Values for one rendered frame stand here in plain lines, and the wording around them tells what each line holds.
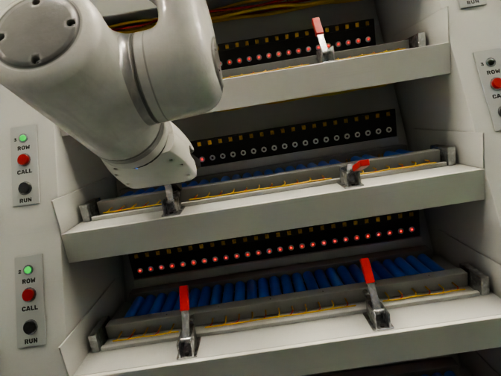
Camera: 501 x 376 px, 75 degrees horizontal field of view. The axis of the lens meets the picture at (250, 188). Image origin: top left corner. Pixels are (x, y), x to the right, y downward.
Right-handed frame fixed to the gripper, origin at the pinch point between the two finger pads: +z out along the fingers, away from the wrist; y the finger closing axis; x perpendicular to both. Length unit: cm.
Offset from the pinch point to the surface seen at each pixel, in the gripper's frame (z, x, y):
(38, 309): -2.6, -16.9, -19.4
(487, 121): -4.5, -0.4, 46.8
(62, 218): -3.6, -4.8, -15.6
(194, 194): 2.3, -2.4, 2.6
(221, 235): -1.8, -10.4, 6.9
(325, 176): 2.1, -2.8, 24.1
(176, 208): -3.4, -5.9, 1.0
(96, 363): 1.1, -25.3, -13.1
